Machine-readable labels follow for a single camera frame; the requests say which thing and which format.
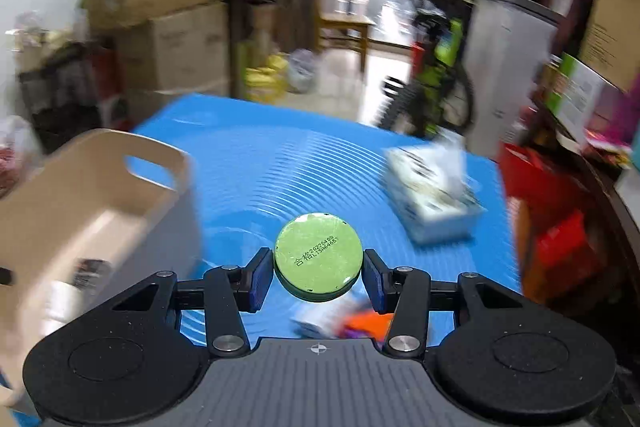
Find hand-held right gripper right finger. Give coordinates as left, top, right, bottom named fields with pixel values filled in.
left=362, top=248, right=531, bottom=356

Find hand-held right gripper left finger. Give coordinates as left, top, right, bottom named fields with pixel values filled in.
left=107, top=247, right=275, bottom=356

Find green round tin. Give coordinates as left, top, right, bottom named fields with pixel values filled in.
left=273, top=213, right=364, bottom=304

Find black remote control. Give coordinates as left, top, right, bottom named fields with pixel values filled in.
left=75, top=258, right=112, bottom=288

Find beige plastic storage bin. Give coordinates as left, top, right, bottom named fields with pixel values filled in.
left=0, top=128, right=198, bottom=415

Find small white bottle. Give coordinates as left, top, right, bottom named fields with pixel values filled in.
left=42, top=279, right=86, bottom=338

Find clear bowl of colourful clips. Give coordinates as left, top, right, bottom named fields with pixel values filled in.
left=340, top=309, right=396, bottom=343

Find white charger plug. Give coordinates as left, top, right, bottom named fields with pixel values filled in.
left=292, top=307, right=346, bottom=340

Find white tissue box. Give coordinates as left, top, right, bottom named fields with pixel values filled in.
left=382, top=129, right=488, bottom=244

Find blue silicone mat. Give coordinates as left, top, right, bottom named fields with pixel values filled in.
left=0, top=93, right=523, bottom=420

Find red bag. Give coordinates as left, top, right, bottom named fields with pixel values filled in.
left=497, top=142, right=601, bottom=288

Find grey plastic bag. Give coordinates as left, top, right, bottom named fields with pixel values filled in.
left=287, top=49, right=318, bottom=94

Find black and green bicycle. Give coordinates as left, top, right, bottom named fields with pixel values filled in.
left=382, top=0, right=476, bottom=140

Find white standing appliance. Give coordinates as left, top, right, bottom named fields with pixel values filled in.
left=465, top=0, right=558, bottom=160

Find large cardboard box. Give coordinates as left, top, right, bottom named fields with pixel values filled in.
left=117, top=2, right=232, bottom=108

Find wooden chair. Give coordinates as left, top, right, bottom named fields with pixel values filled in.
left=312, top=0, right=376, bottom=72

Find red and black box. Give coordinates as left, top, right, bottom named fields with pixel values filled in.
left=87, top=47, right=123, bottom=102

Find green and white box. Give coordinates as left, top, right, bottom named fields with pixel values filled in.
left=545, top=52, right=621, bottom=142

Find white red-print plastic bag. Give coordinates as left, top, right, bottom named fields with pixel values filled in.
left=0, top=116, right=43, bottom=198

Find brown cardboard box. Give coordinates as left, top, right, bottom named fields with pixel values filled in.
left=577, top=0, right=640, bottom=92

